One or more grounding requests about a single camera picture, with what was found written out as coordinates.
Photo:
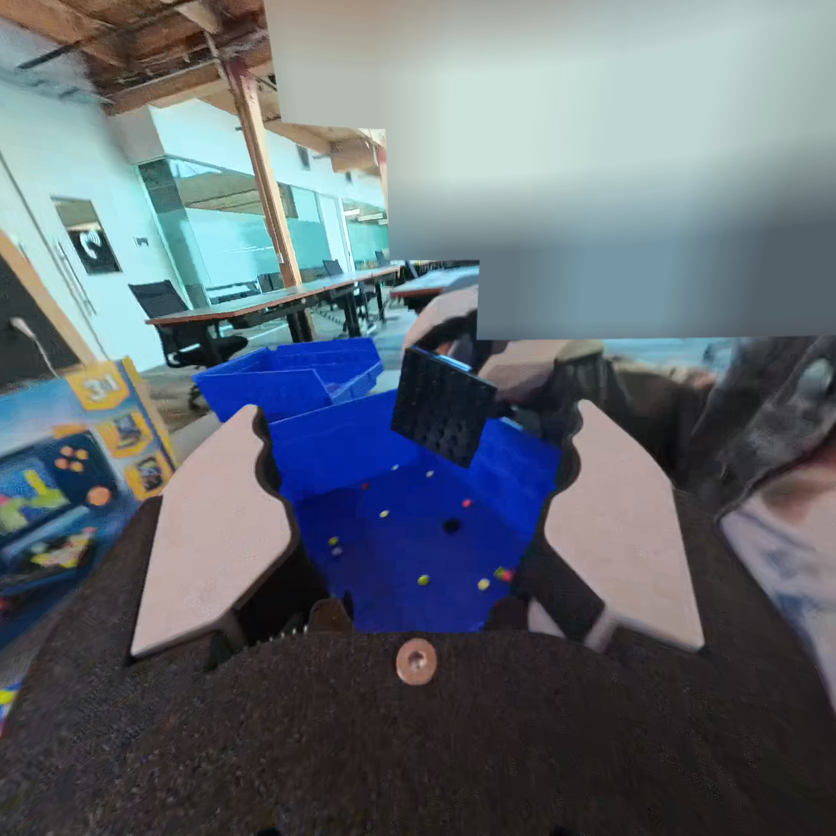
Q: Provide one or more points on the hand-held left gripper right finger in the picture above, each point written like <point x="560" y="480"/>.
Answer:
<point x="620" y="522"/>

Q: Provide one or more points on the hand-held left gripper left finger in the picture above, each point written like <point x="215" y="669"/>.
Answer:
<point x="209" y="535"/>

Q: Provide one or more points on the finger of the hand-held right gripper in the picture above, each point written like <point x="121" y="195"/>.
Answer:
<point x="444" y="307"/>
<point x="529" y="366"/>

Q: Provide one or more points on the black toy plate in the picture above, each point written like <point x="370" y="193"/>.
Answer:
<point x="444" y="405"/>

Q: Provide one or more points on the blue plastic bin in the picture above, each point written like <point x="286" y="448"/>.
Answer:
<point x="392" y="607"/>
<point x="261" y="392"/>

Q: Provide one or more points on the colourful toy set box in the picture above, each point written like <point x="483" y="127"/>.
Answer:
<point x="65" y="483"/>

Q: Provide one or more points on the white striped shirt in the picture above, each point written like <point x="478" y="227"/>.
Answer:
<point x="784" y="555"/>

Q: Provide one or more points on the long wooden desk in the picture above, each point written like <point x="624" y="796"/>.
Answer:
<point x="274" y="302"/>

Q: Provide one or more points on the scattered small round studs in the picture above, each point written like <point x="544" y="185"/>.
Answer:
<point x="423" y="579"/>

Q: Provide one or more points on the black office chair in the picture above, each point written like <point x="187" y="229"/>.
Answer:
<point x="157" y="300"/>

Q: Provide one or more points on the dark window with phone icon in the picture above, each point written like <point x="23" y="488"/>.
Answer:
<point x="91" y="238"/>

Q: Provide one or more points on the wooden post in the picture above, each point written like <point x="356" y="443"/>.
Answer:
<point x="261" y="163"/>

